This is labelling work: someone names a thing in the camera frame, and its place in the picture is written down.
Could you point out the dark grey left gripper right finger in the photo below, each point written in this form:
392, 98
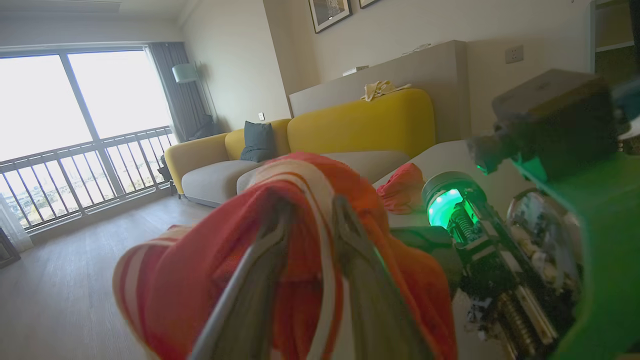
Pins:
375, 305

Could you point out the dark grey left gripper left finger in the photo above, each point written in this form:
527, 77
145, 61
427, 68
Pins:
250, 300

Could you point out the right gripper with green light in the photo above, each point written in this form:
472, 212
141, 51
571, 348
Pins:
500, 280

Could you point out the orange garment with white stripes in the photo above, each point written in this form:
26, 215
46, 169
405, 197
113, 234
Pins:
190, 285

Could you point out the plain orange garment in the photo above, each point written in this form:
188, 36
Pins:
401, 189

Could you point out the beige upholstered ottoman seat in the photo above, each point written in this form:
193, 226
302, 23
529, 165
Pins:
450, 157

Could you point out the yellow sofa with grey seat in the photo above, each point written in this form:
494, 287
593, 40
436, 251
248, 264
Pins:
360, 125

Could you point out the dark bag beside sofa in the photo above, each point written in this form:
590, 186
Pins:
165, 170

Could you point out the dark grey sofa cushion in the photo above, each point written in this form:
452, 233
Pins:
258, 142

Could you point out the crumpled pale yellow cloth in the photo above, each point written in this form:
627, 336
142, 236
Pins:
380, 89

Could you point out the small white box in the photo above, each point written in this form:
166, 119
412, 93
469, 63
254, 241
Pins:
355, 70

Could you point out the grey window curtain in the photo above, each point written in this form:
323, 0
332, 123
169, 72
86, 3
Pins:
180, 100

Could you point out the dark metal balcony railing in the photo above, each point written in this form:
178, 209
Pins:
75, 175

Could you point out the floor lamp with pale shade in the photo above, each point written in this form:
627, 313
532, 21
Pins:
185, 73

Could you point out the sheer white curtain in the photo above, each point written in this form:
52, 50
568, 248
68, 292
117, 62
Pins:
15, 230

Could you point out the right wrist camera housing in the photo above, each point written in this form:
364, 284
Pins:
550, 115

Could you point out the white double wall outlet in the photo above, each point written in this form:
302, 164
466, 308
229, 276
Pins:
514, 54

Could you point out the small framed wall picture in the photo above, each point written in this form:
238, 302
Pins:
369, 3

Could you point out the large framed wall picture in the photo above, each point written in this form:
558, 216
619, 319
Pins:
329, 12

